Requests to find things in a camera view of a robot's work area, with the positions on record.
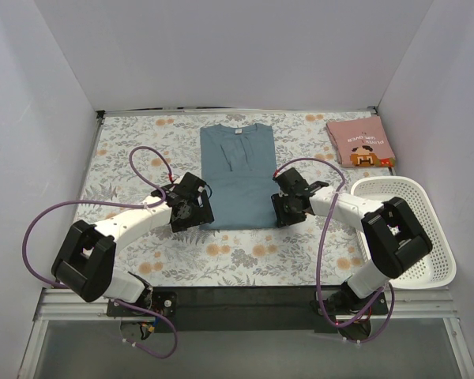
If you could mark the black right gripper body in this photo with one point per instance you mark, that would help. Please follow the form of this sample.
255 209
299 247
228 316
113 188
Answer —
279 211

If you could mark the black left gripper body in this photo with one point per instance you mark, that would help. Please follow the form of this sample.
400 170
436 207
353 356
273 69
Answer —
205 209

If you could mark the blue t shirt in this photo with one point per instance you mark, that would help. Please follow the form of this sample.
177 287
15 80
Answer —
238 164

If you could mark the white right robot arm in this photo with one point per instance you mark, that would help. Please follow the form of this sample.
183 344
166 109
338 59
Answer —
395 238

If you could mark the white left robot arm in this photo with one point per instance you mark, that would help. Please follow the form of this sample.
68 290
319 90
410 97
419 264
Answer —
86 260

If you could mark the floral table mat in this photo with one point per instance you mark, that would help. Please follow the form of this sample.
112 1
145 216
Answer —
134 151

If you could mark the folded pink t shirt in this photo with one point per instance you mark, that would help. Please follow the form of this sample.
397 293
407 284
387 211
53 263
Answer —
361 143

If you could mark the white perforated plastic basket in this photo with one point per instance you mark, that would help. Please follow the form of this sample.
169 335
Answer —
438 268

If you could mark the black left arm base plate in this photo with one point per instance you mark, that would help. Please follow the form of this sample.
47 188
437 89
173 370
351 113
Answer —
161 302

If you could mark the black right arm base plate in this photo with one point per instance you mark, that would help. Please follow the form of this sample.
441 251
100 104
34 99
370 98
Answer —
353 323

